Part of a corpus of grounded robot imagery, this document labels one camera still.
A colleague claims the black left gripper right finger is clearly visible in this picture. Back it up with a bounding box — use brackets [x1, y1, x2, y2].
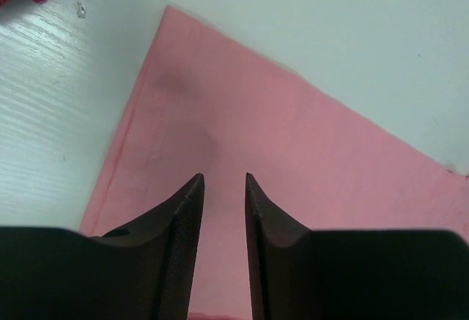
[245, 174, 468, 319]

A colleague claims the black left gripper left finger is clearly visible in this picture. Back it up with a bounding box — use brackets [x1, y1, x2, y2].
[1, 174, 204, 319]

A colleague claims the light pink t-shirt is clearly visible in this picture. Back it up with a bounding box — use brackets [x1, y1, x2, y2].
[80, 7, 468, 319]

